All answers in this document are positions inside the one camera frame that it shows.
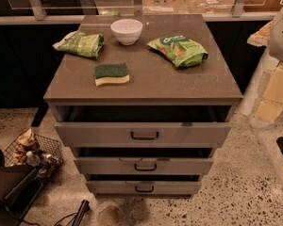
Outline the grey drawer cabinet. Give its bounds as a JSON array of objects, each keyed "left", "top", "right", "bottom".
[{"left": 42, "top": 13, "right": 244, "bottom": 198}]

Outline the grey drawer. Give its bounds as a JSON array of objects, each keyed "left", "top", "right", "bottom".
[
  {"left": 75, "top": 148, "right": 213, "bottom": 175},
  {"left": 86, "top": 174, "right": 201, "bottom": 196},
  {"left": 56, "top": 105, "right": 231, "bottom": 148}
]

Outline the black wire basket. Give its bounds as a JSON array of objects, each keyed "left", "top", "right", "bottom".
[{"left": 4, "top": 134, "right": 63, "bottom": 182}]

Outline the clear plastic water bottle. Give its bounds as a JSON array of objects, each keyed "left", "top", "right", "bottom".
[{"left": 25, "top": 151, "right": 41, "bottom": 167}]

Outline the crumpled tan snack bag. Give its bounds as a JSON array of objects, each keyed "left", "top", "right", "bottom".
[{"left": 12, "top": 129, "right": 40, "bottom": 165}]

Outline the green chip bag right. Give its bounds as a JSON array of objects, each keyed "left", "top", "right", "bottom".
[{"left": 147, "top": 34, "right": 208, "bottom": 68}]

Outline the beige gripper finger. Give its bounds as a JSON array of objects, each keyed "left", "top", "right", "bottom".
[
  {"left": 255, "top": 63, "right": 283, "bottom": 122},
  {"left": 247, "top": 22, "right": 271, "bottom": 47}
]

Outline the black bar on floor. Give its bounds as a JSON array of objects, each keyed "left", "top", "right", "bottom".
[{"left": 72, "top": 200, "right": 90, "bottom": 226}]

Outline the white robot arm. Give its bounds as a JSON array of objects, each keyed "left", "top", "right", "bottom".
[{"left": 247, "top": 8, "right": 283, "bottom": 122}]

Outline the green yellow sponge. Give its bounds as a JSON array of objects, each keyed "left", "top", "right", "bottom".
[{"left": 94, "top": 63, "right": 130, "bottom": 86}]

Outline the metal railing frame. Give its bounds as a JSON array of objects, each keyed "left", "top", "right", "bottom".
[{"left": 0, "top": 0, "right": 282, "bottom": 24}]

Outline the white ceramic bowl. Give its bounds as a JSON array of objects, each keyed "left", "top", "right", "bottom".
[{"left": 110, "top": 19, "right": 143, "bottom": 45}]

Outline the cardboard box centre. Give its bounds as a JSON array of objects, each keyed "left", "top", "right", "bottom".
[{"left": 142, "top": 0, "right": 190, "bottom": 14}]

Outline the green snack bag left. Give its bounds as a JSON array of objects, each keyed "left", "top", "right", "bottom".
[{"left": 53, "top": 30, "right": 104, "bottom": 58}]

